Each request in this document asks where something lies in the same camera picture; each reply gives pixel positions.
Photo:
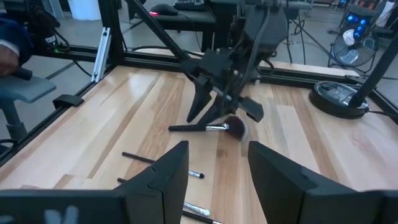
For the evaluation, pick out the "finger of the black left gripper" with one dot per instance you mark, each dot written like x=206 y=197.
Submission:
x=217 y=110
x=200 y=96

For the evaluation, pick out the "black device with label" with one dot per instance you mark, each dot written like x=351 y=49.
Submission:
x=40 y=25

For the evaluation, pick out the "large fluffy powder brush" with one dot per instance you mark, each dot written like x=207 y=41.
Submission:
x=186 y=127

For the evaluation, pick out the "black floor fan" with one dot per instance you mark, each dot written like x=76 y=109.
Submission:
x=351 y=56

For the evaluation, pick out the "black aluminium table frame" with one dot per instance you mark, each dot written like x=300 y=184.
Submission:
x=112 y=31

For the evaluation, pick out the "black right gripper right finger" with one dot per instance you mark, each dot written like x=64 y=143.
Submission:
x=280 y=193

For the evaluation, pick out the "black desk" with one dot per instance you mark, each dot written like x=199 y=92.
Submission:
x=186 y=18

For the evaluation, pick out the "black keyboard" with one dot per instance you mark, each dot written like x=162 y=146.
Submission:
x=188 y=4

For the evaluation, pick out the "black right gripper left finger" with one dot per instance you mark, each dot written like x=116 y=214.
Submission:
x=161 y=186

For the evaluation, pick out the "person's hand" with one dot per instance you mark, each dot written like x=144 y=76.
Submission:
x=7 y=60

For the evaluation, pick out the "white round pillar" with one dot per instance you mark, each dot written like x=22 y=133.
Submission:
x=84 y=9

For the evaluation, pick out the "thin black brush white tip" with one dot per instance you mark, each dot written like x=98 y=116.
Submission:
x=196 y=208

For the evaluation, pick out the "thin black brush dark tip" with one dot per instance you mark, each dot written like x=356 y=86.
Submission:
x=136 y=157

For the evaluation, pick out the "silver aluminium extrusion piece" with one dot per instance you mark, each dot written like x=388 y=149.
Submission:
x=101 y=53

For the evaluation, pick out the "thin black brush silver ferrule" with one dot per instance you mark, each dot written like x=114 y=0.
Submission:
x=199 y=217

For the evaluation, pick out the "person's forearm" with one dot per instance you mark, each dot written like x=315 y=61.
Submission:
x=14 y=34

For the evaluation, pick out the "black computer mouse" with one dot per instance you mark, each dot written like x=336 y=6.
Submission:
x=163 y=9

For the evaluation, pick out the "black gooseneck desk lamp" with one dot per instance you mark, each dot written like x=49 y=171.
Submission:
x=329 y=99

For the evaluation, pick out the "grey chair armrest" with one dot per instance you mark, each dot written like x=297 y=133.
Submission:
x=25 y=88

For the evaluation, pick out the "black edge bracket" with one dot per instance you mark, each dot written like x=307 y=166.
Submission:
x=68 y=100

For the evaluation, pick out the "blue-lit computer case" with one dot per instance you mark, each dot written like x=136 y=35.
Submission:
x=357 y=21

